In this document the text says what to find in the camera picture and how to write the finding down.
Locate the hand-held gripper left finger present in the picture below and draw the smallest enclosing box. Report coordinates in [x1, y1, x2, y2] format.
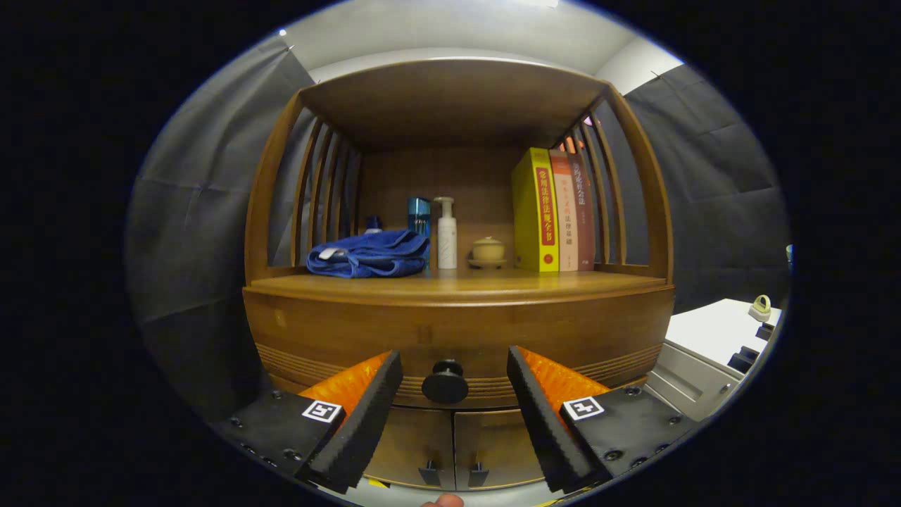
[211, 351, 404, 495]

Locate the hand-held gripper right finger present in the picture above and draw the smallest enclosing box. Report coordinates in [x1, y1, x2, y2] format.
[506, 346, 705, 494]

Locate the wooden cabinet door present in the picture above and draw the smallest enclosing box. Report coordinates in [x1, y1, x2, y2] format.
[363, 406, 456, 490]
[454, 408, 547, 490]

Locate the wooden countertop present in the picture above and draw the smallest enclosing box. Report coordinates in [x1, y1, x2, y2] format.
[246, 266, 669, 308]

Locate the wooden cabinet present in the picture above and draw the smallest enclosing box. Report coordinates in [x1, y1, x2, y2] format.
[243, 58, 676, 492]

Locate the blue folded towel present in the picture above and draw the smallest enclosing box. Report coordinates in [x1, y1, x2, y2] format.
[306, 230, 431, 279]

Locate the beige ceramic lidded cup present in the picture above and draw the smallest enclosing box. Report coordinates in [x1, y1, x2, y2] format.
[467, 237, 508, 269]

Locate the white side table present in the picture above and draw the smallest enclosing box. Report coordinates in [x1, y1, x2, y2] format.
[644, 299, 783, 422]

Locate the white pump bottle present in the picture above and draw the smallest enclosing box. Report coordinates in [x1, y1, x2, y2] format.
[433, 196, 458, 270]

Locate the yellow book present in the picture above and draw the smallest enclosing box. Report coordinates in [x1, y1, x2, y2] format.
[512, 147, 560, 273]

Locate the orange book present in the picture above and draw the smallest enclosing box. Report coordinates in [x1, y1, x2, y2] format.
[549, 149, 579, 272]

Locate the teal bottle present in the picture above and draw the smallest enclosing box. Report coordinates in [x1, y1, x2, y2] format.
[408, 196, 431, 240]

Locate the brown book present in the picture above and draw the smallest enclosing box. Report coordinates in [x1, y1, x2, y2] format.
[567, 151, 596, 271]

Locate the black backdrop cloth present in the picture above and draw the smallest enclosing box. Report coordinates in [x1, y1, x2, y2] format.
[125, 35, 793, 423]

